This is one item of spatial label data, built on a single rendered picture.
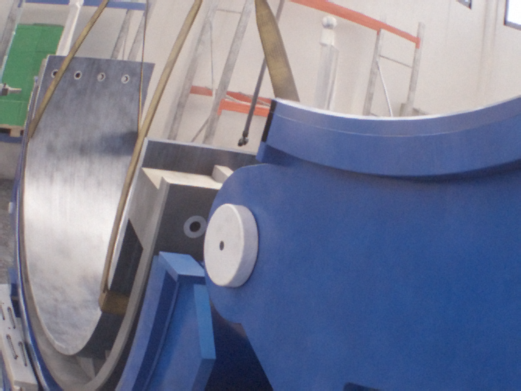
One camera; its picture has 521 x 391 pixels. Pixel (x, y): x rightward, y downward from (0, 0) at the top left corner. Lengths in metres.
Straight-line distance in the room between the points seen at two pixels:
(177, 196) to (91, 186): 2.09
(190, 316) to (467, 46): 11.49
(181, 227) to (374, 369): 0.71
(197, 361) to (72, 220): 2.12
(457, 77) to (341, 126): 11.50
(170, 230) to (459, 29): 11.20
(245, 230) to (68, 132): 2.46
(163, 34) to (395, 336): 8.68
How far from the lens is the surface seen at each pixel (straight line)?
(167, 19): 9.41
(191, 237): 1.52
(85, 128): 3.60
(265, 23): 2.08
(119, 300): 1.80
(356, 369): 0.95
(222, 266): 1.23
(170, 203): 1.47
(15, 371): 3.14
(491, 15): 12.98
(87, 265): 3.28
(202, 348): 1.36
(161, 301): 1.46
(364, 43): 10.90
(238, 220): 1.19
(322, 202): 1.06
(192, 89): 9.36
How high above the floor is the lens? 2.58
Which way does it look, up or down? 14 degrees down
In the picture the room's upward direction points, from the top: 15 degrees clockwise
